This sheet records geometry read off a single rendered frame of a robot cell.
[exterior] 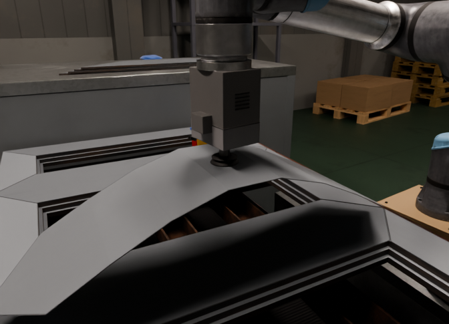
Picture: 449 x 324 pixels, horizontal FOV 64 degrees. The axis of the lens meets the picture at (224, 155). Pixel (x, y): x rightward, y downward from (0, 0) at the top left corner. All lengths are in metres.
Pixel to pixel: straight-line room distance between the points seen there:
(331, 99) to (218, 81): 4.83
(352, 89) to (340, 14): 4.37
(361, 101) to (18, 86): 4.32
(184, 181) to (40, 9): 3.59
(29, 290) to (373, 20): 0.71
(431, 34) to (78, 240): 0.69
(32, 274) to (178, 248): 0.23
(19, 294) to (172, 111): 0.96
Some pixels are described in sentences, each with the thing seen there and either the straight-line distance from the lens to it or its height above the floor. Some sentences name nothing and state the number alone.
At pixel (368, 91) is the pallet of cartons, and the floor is 0.42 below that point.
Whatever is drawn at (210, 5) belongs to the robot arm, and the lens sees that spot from 0.47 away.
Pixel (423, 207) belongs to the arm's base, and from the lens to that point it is 1.17.
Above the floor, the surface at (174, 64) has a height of 1.07.
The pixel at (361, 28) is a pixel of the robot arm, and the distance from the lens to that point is 0.77.
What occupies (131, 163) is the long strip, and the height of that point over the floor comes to 0.85.
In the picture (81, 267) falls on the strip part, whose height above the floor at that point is 0.94.
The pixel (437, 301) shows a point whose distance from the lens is 0.90.
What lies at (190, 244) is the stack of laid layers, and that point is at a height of 0.85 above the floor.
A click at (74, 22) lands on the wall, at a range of 4.05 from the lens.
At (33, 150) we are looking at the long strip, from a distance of 1.25.
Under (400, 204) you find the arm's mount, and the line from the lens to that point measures 1.21.
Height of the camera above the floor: 1.21
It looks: 20 degrees down
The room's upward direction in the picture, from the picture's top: straight up
